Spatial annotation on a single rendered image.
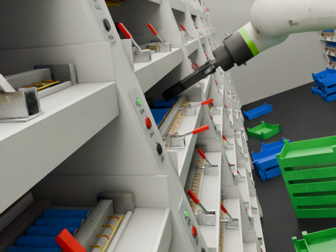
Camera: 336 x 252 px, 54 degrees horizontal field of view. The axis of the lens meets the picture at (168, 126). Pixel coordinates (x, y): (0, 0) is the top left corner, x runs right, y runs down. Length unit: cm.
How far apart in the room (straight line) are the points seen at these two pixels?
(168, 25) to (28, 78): 78
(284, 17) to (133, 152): 54
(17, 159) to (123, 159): 24
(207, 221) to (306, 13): 53
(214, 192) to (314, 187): 106
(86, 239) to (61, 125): 15
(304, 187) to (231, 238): 94
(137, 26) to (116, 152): 73
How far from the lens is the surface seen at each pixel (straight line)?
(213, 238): 74
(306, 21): 88
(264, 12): 86
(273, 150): 269
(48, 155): 29
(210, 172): 102
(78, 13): 45
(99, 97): 39
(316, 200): 196
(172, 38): 113
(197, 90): 114
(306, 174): 189
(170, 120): 83
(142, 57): 68
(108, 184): 49
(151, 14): 114
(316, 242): 169
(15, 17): 50
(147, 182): 47
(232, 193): 126
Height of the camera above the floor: 113
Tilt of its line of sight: 12 degrees down
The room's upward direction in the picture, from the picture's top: 22 degrees counter-clockwise
